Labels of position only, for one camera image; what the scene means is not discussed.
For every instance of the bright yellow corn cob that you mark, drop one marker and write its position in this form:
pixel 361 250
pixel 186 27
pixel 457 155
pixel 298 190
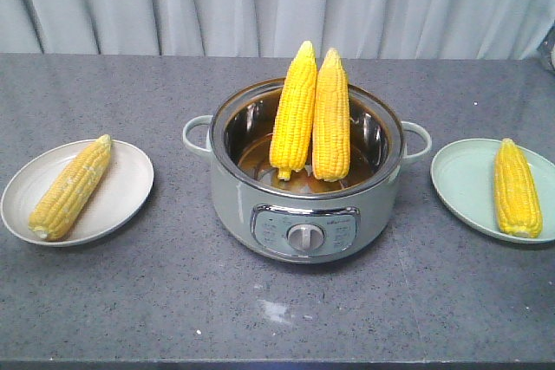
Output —
pixel 293 122

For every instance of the orange yellow corn cob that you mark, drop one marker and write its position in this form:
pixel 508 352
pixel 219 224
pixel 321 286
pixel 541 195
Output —
pixel 331 131

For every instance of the green electric cooking pot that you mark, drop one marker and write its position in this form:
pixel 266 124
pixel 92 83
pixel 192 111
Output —
pixel 303 220

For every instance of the white pleated curtain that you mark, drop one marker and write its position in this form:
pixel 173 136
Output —
pixel 386 29

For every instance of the pale yellow corn cob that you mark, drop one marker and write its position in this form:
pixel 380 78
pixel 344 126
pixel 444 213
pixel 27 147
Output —
pixel 60 206

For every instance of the light green plate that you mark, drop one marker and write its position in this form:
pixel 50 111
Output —
pixel 462 175

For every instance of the cream white plate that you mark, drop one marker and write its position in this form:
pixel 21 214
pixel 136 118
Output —
pixel 122 191

